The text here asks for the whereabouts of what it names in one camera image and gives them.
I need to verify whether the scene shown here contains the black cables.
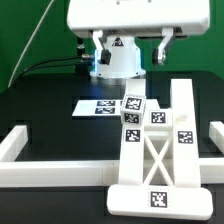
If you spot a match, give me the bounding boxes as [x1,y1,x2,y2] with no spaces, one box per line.
[14,53,96,79]

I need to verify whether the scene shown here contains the white U-shaped obstacle fence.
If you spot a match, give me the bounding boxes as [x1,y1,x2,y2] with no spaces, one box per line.
[0,120,224,187]

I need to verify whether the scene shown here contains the white chair backrest frame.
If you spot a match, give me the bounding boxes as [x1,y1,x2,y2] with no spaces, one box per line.
[107,79,213,220]

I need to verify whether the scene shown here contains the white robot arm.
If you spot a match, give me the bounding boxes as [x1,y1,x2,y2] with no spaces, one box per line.
[67,0,210,80]

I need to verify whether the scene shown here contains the white cable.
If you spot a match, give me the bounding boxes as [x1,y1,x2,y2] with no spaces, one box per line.
[6,0,54,88]

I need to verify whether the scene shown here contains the black camera pole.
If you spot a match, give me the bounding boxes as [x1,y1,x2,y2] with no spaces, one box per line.
[77,37,85,56]

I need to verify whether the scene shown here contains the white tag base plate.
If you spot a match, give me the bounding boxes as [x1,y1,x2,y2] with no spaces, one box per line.
[72,99,160,117]

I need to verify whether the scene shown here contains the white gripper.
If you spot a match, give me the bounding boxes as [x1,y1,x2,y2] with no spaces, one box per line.
[67,0,210,65]

